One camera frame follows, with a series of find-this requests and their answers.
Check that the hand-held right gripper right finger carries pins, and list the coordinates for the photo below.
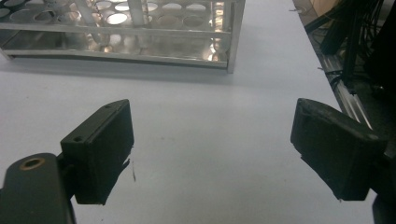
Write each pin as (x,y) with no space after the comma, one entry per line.
(336,152)

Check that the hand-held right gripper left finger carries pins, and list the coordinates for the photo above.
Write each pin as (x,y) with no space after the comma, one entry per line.
(99,149)

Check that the metal test tube rack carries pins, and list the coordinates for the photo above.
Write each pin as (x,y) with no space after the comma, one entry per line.
(124,31)

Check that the aluminium floor rail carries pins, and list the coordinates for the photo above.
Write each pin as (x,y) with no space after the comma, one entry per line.
(345,93)

